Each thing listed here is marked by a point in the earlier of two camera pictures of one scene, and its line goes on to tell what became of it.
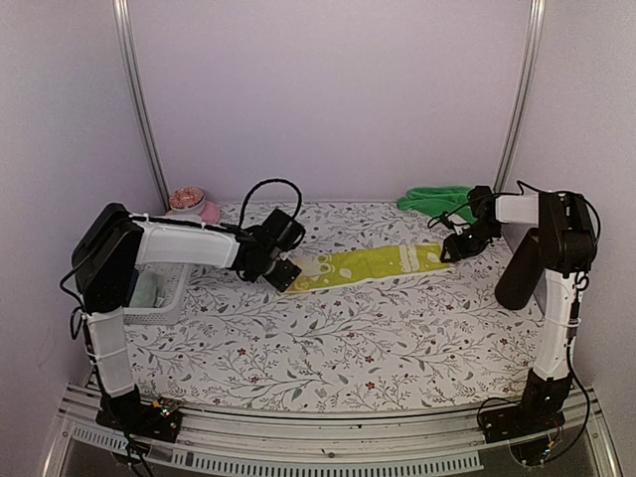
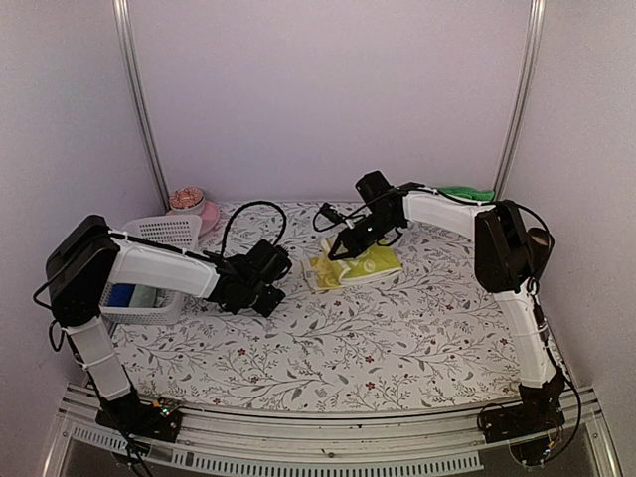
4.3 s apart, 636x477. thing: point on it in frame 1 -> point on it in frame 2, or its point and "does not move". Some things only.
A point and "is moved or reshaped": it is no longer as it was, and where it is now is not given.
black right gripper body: [476, 241] -> [371, 236]
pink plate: [208, 215] does not move
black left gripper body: [282, 279] -> [265, 306]
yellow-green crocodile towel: [326, 268] is moved or reshaped
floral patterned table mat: [433, 342] does not move
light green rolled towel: [145, 292] does not move
